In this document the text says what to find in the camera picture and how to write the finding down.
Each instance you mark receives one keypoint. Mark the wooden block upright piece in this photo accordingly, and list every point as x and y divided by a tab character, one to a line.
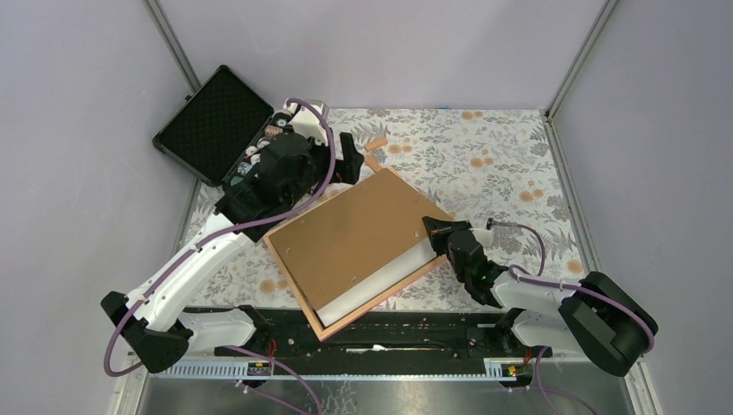
376	144

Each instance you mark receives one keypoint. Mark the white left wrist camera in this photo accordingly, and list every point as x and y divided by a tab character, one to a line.
305	123

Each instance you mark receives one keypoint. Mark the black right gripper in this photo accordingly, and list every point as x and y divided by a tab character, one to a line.
439	230

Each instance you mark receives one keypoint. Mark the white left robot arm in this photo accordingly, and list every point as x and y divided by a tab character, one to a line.
152	318

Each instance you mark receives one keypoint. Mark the black poker chip case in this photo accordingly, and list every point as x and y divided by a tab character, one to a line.
219	135

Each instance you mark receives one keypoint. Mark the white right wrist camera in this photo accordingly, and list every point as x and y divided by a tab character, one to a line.
483	236

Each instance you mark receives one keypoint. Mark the wooden block lying piece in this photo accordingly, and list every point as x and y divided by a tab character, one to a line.
372	163

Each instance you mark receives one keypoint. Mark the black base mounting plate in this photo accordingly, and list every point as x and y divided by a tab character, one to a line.
381	345

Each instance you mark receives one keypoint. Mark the brown cardboard backing board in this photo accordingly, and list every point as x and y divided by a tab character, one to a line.
355	235

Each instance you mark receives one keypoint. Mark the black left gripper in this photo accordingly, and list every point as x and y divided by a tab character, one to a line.
347	169

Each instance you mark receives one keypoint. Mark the mountain sea photo print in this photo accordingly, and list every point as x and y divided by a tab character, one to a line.
378	282

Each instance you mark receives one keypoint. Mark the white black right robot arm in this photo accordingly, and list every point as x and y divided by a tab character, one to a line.
592	316

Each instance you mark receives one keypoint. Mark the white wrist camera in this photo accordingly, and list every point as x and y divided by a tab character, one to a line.
305	123
483	236

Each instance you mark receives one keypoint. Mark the floral patterned table mat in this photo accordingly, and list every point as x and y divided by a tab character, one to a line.
474	165

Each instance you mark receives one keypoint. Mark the light wooden picture frame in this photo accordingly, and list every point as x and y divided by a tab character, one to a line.
366	312

